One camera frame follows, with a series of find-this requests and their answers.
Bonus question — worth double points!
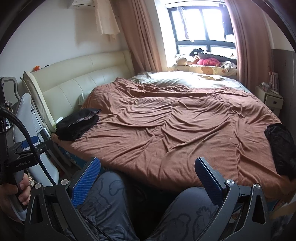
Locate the black knit pants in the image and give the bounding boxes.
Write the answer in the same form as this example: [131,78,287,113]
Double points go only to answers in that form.
[55,108,101,142]

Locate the person left hand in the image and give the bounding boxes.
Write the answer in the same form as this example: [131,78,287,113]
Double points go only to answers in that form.
[1,173,31,222]

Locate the white bedside cabinet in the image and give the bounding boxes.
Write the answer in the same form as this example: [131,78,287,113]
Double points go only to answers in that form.
[0,76,61,187]

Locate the person legs grey pajamas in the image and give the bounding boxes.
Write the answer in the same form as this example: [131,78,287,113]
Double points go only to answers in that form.
[78,171,218,240]

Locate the cream leather headboard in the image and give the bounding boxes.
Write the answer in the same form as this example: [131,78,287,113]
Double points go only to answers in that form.
[22,50,134,133]

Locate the folded black garment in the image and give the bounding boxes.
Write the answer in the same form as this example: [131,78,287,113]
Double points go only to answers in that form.
[264,123,295,181]

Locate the pale green pillow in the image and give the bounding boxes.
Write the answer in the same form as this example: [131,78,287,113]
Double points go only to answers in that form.
[78,92,90,106]

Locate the white nightstand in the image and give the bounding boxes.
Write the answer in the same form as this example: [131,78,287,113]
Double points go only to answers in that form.
[254,66,285,118]

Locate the brown quilted bedspread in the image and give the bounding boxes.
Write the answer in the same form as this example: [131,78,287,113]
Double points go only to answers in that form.
[52,78,295,200]

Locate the beige bed sheet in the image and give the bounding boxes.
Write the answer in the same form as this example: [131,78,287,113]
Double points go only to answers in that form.
[130,71,250,93]

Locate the dark grey wardrobe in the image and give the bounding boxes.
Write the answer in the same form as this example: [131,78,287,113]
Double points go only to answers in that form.
[272,49,296,141]

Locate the cream hanging cloth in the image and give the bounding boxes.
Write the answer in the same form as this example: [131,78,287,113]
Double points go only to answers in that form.
[94,0,120,41]

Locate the pile of plush toys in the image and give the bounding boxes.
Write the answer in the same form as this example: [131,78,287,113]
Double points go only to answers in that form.
[175,48,237,72]

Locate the white air conditioner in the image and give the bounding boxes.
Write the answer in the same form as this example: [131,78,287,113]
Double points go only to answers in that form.
[68,0,95,9]

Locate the right brown curtain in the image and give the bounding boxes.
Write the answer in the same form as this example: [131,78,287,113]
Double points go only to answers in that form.
[225,1,272,92]

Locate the brown curtain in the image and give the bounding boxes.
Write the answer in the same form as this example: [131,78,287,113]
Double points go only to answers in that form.
[113,1,162,73]
[225,1,272,92]

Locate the left brown curtain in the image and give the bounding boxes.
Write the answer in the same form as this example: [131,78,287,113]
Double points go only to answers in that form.
[113,1,162,73]

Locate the black framed window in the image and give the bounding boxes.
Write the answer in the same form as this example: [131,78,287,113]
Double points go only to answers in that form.
[166,1,237,57]

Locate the black cable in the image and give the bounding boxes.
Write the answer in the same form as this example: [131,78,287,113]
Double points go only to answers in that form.
[0,107,57,186]

